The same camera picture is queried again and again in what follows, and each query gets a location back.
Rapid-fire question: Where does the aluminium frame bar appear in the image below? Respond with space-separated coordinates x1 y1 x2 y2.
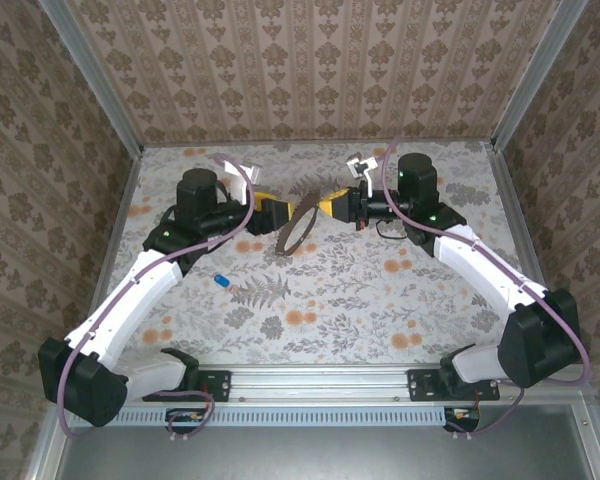
572 392 600 480
23 394 76 480

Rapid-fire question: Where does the grey metal sheet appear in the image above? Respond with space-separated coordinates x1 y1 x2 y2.
54 403 599 480

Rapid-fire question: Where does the black controller board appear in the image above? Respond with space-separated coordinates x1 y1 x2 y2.
442 405 482 433
165 407 207 434

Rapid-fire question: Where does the aluminium corner post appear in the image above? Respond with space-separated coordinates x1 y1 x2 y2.
488 0 590 154
37 0 146 157

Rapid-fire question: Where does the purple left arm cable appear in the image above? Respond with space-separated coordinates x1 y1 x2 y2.
54 152 257 444

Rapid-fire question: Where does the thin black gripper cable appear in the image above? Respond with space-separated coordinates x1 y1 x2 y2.
376 219 409 241

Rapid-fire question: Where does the small blue capsule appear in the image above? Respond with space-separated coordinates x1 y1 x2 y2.
212 272 242 294

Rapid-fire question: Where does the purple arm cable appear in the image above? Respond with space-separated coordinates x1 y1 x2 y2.
381 134 592 437
54 152 257 444

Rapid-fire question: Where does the floral patterned table cover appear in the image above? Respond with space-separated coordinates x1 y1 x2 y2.
87 142 554 366

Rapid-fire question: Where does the thin aluminium wall rail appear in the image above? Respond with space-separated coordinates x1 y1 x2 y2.
140 140 494 150

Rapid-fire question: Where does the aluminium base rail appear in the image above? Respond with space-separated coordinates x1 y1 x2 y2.
127 363 590 405

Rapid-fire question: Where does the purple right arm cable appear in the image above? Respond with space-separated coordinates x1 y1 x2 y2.
381 134 592 437

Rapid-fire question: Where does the slotted grey cable duct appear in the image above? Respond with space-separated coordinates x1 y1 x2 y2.
72 405 451 428

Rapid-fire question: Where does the aluminium side rail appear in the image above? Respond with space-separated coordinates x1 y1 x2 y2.
87 149 145 326
483 142 551 296

